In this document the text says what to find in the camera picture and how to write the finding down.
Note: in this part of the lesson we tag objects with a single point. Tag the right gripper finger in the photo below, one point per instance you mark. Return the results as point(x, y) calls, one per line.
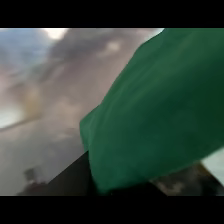
point(71, 180)

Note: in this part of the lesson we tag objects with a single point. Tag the green T-shirt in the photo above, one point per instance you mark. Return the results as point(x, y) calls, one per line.
point(160, 110)

